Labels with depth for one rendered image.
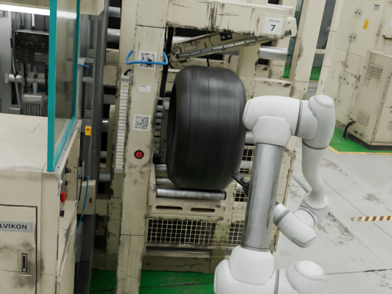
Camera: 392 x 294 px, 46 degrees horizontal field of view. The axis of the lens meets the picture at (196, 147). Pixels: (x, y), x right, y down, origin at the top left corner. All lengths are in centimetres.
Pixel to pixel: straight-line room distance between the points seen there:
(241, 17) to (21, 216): 142
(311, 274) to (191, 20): 133
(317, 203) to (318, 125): 52
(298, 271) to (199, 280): 163
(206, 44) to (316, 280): 138
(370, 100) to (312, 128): 501
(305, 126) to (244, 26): 88
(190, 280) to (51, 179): 188
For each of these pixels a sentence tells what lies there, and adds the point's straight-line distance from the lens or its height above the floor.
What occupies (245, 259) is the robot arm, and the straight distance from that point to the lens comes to 165.
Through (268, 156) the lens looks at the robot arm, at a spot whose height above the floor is 133.
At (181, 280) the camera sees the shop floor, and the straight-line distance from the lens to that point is 320.
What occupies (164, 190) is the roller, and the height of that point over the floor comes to 92.
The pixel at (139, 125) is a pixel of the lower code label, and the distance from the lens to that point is 218.
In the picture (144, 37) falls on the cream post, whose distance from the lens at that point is 209.
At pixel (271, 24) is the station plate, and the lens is 243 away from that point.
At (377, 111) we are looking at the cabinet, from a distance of 654.
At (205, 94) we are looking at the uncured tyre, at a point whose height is 141.
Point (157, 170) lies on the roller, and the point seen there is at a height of 90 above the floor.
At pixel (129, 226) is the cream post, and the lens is 240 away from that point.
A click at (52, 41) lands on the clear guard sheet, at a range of 138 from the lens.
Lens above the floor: 188
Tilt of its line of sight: 20 degrees down
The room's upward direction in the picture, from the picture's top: 8 degrees clockwise
